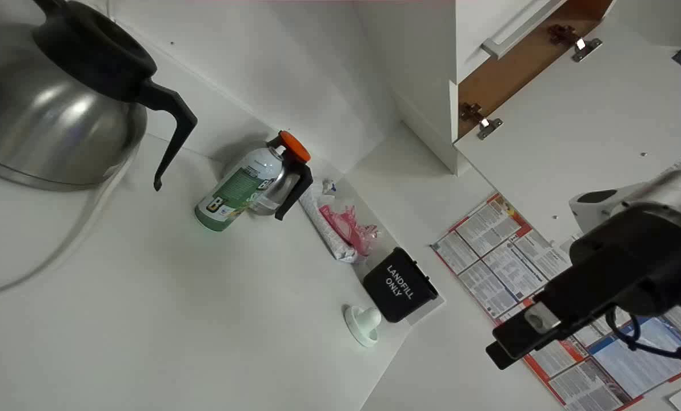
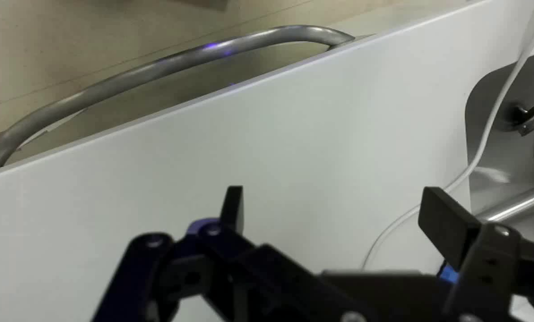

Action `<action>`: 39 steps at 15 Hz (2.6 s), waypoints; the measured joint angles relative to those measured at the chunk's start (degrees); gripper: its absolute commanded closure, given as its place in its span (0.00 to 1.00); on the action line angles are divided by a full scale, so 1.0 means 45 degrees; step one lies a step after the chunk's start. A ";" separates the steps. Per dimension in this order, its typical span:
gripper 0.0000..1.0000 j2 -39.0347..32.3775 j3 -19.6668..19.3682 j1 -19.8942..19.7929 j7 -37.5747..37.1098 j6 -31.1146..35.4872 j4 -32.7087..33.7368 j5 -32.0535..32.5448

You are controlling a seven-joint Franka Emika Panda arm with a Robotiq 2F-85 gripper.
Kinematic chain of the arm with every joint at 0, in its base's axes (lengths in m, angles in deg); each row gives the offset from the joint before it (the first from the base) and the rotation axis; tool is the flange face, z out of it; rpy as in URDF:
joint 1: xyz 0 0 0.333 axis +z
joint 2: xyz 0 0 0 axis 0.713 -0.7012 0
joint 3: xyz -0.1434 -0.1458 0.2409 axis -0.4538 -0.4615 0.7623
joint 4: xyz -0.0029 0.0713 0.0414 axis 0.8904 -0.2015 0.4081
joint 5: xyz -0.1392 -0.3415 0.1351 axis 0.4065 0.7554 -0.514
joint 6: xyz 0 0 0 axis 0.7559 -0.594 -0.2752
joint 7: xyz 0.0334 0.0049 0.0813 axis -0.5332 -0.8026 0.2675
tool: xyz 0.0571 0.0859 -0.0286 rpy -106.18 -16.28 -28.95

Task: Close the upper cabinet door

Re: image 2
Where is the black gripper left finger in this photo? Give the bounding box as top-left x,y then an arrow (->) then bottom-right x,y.
91,186 -> 315,322

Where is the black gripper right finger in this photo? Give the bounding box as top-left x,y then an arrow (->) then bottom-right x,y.
418,186 -> 534,322

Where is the white cabinet door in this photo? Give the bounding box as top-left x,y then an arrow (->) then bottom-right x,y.
0,0 -> 534,322

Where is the white cable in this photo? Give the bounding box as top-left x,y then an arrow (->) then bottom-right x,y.
360,0 -> 534,271

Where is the silver metal door handle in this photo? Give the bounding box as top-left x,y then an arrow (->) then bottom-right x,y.
0,25 -> 355,166

